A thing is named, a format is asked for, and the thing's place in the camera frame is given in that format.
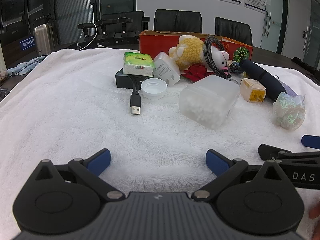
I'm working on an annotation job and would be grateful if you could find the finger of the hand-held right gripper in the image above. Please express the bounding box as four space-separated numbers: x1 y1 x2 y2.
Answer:
257 144 320 165
301 134 320 148

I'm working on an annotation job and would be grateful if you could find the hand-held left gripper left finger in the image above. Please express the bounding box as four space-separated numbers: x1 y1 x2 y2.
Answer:
25 148 126 202

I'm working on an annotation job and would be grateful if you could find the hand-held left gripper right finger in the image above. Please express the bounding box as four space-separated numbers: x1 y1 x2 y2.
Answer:
191 149 297 202

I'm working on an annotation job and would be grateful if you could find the iridescent plastic bag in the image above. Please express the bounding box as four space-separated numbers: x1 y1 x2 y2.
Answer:
272 92 306 132

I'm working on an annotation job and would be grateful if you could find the translucent plastic container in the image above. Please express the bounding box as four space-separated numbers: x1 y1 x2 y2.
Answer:
179 74 241 130

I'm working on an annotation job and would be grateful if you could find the dark blue umbrella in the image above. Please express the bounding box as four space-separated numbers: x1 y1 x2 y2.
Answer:
240 59 288 100

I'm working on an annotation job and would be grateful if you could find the black hub with cable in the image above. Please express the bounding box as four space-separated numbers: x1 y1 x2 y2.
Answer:
115 68 146 117

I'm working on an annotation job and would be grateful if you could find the blue foil item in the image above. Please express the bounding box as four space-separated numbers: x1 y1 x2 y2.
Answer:
229 60 244 75

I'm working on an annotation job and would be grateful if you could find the red fabric flower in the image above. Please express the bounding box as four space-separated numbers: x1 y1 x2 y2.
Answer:
181 64 209 83

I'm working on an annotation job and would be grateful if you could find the white round device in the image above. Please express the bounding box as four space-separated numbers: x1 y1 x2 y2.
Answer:
141 78 167 100

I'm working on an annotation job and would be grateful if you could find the green tissue pack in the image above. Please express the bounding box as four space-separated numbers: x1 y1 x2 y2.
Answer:
122 52 156 77

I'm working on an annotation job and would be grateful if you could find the white power adapter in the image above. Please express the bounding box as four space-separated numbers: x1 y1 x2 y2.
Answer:
153 52 181 87

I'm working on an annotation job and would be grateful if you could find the black and white braided cable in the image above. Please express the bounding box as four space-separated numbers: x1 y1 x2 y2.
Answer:
203 35 229 80

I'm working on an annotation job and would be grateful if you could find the yellow and white plush toy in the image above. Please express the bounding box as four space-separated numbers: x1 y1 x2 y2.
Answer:
168 35 230 75

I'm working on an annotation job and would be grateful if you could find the orange cardboard box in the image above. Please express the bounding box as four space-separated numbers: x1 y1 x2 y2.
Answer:
139 30 253 65

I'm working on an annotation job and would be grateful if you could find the person's right hand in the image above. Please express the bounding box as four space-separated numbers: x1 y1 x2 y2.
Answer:
309 204 320 240

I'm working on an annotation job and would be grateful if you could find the white fluffy towel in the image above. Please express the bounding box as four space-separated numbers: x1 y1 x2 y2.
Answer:
0 47 320 240

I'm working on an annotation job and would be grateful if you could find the purple pouch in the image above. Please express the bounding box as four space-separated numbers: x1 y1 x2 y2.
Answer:
280 80 298 97

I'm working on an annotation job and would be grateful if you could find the pale yellow small box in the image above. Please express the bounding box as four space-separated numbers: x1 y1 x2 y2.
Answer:
240 78 267 103

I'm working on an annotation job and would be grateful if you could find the black bag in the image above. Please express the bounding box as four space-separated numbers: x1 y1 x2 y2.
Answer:
291 57 320 74

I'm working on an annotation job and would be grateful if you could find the light blue cloth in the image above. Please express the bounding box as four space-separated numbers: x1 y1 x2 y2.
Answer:
6 55 48 77

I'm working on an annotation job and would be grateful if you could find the stainless steel thermos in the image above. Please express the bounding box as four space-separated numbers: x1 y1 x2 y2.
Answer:
33 15 57 55

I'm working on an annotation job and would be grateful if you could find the blue desk sign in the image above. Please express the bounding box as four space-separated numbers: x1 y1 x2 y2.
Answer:
19 39 37 53

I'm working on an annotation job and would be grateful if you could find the steel door handle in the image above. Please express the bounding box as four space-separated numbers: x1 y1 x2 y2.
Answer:
302 26 313 54

